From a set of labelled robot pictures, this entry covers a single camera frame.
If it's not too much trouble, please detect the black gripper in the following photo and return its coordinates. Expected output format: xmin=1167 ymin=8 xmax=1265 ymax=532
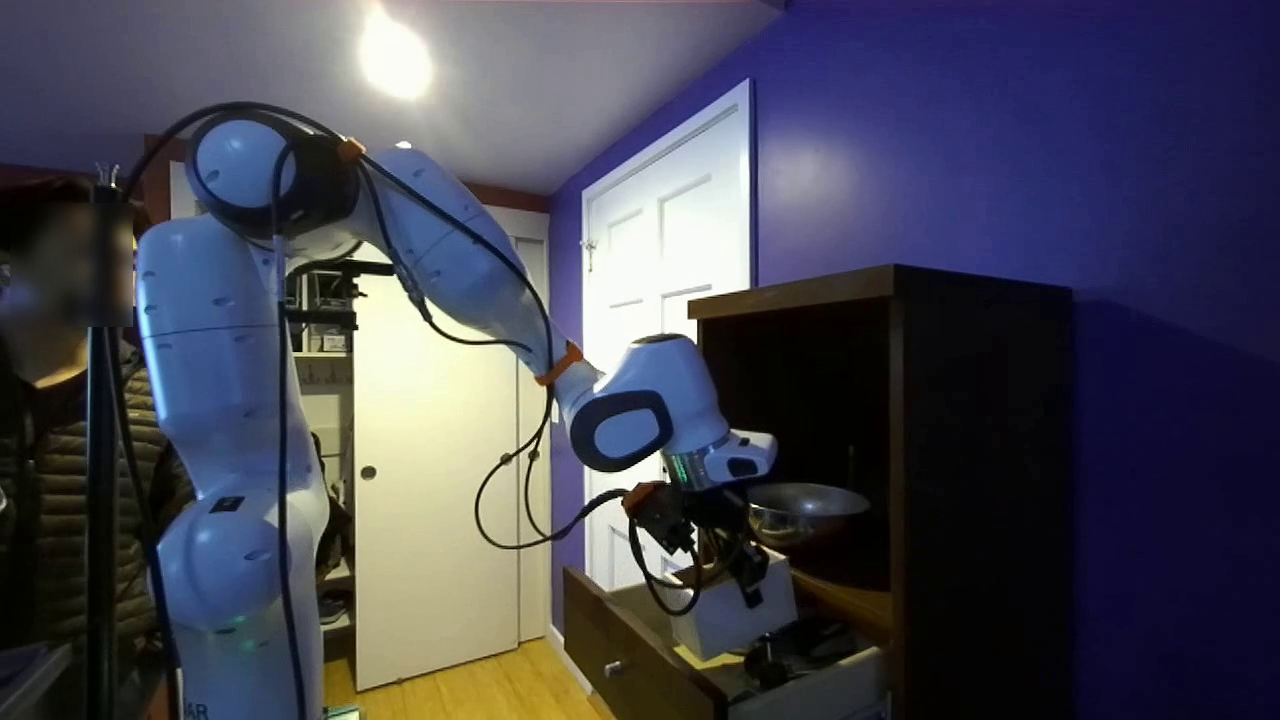
xmin=620 ymin=485 xmax=768 ymax=597

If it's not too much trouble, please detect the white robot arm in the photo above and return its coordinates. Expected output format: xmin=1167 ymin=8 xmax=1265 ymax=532
xmin=135 ymin=104 xmax=777 ymax=720

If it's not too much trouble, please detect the open wooden drawer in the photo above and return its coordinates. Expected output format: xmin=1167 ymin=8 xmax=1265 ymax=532
xmin=560 ymin=574 xmax=890 ymax=720

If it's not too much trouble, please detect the metal bowl on shelf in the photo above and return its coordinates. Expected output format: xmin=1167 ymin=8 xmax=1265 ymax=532
xmin=746 ymin=485 xmax=869 ymax=550

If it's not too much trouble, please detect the white sliding closet door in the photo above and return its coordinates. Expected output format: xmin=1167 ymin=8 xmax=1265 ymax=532
xmin=352 ymin=275 xmax=549 ymax=688

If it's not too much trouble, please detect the brown wooden cabinet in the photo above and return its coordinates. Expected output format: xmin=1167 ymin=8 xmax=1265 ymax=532
xmin=689 ymin=266 xmax=1076 ymax=720

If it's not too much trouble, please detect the white panel door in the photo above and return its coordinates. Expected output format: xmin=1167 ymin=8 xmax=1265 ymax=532
xmin=574 ymin=75 xmax=756 ymax=597

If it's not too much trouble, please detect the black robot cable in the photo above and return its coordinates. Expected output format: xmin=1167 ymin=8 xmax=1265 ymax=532
xmin=115 ymin=102 xmax=711 ymax=720

